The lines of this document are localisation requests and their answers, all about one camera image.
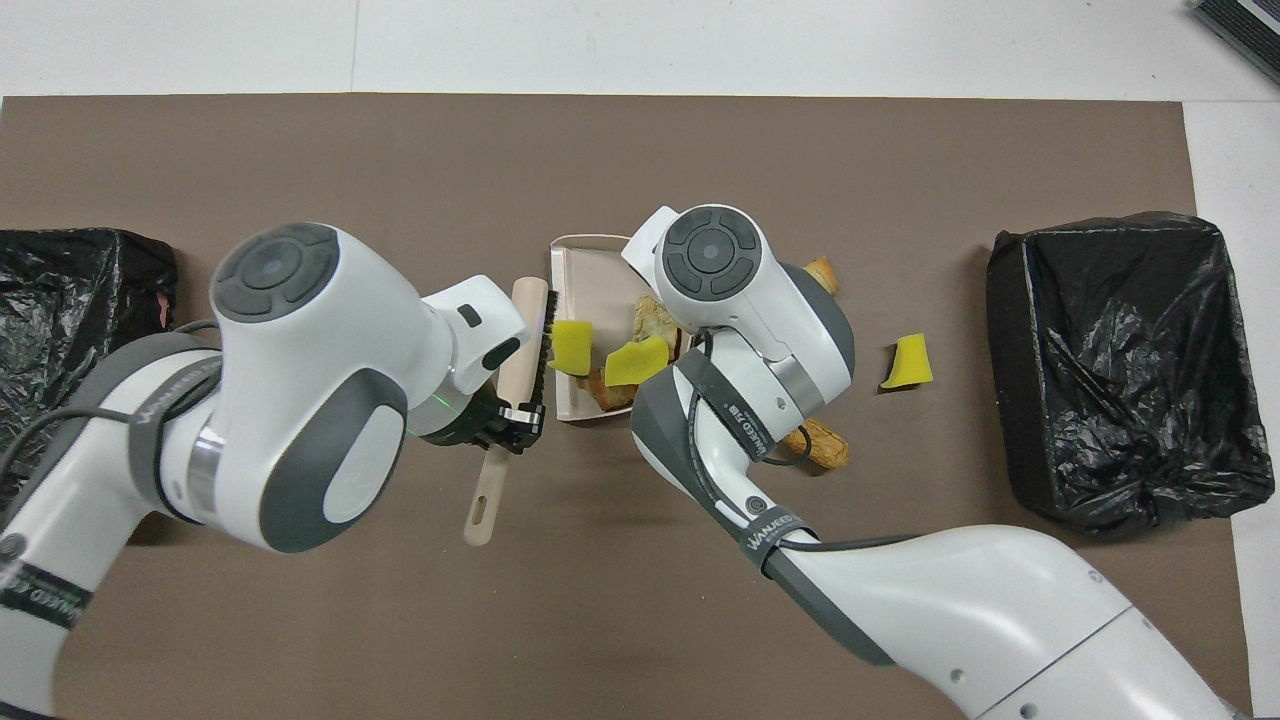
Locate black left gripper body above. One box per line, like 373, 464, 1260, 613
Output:
435, 392, 501, 451

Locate beige hand brush black bristles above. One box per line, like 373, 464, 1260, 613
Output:
463, 277, 551, 547

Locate crusty torn bread piece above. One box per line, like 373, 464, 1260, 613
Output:
575, 368, 641, 411

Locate yellow sponge green backing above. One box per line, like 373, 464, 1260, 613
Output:
547, 320, 594, 377

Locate notched yellow sponge piece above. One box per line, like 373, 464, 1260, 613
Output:
604, 335, 671, 388

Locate pale torn bread piece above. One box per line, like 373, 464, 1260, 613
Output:
633, 295, 683, 348

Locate beige plastic dustpan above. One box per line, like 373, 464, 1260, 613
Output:
549, 234, 691, 425

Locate brown oval bread roll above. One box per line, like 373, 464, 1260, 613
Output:
780, 417, 851, 471

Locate small yellow sponge piece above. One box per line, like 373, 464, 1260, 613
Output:
880, 333, 935, 391

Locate black lined bin pink mark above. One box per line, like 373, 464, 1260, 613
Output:
0, 228, 181, 506

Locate black bag lined bin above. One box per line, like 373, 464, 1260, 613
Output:
986, 211, 1276, 541

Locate brown table mat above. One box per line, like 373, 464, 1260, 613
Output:
0, 93, 1256, 720

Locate black ribbed panel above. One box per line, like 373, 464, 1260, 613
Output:
1190, 0, 1280, 86

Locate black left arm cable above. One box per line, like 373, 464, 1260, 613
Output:
0, 320, 221, 481

